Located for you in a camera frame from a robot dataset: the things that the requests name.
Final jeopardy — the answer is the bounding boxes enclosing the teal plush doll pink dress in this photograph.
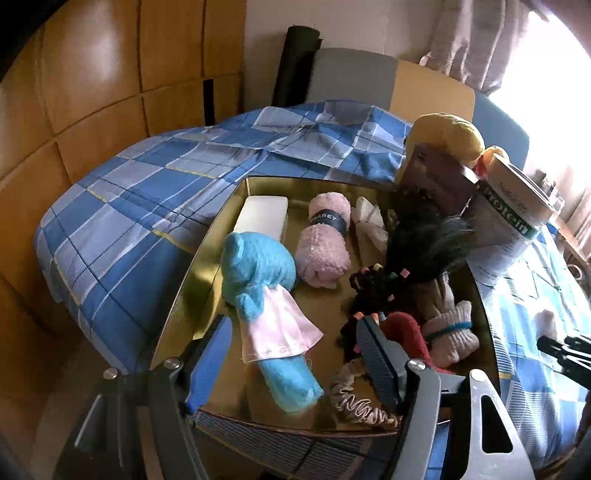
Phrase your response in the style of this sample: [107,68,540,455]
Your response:
[221,232,324,414]

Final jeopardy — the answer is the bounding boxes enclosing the wooden desk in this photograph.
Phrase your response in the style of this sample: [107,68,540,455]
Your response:
[554,216,589,267]

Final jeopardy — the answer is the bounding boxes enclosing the yellow plush bear toy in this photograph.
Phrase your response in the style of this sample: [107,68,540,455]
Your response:
[403,113,510,177]

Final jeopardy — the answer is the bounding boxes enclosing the black rolled mat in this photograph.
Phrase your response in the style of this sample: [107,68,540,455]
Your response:
[271,25,322,108]

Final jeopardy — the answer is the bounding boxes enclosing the white cloth bow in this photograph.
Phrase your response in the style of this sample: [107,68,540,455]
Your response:
[352,196,389,255]

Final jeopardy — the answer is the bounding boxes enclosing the pink striped curtain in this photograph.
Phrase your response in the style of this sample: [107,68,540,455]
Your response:
[419,1,551,96]

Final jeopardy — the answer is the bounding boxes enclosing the white sponge block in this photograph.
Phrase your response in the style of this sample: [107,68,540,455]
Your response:
[233,195,288,242]

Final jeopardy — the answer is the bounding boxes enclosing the pink yarn skein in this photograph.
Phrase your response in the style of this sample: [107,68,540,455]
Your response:
[294,192,352,289]

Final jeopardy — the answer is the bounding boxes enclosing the black braided beaded hair ties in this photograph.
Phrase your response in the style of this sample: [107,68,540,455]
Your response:
[338,262,424,356]

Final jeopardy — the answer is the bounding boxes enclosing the clear plastic bag of cotton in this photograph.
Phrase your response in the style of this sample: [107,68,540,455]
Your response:
[535,309,558,340]

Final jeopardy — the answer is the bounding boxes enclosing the blue plaid bed sheet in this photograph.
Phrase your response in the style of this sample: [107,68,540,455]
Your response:
[34,101,590,468]

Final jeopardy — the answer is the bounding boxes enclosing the dark maroon box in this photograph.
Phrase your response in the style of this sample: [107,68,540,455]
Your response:
[399,144,479,216]

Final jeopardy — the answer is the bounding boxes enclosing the red plush item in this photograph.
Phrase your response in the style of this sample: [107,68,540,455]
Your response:
[380,312,450,374]

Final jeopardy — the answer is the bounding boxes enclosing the white protein powder can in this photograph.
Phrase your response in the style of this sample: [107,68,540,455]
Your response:
[463,152,564,286]

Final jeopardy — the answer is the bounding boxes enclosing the striped scrunchie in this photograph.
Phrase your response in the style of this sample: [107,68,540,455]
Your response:
[329,358,402,430]

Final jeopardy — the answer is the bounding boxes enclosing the gold tray box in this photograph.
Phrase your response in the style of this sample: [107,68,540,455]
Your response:
[154,176,499,436]

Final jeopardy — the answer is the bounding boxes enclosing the grey yellow blue headboard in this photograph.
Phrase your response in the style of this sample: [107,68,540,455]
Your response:
[307,48,530,169]

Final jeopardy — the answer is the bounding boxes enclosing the wooden wardrobe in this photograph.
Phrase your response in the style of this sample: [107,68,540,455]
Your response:
[1,1,246,479]

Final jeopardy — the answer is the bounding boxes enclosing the white gloves blue band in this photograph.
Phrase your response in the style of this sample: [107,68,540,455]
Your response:
[418,272,480,369]

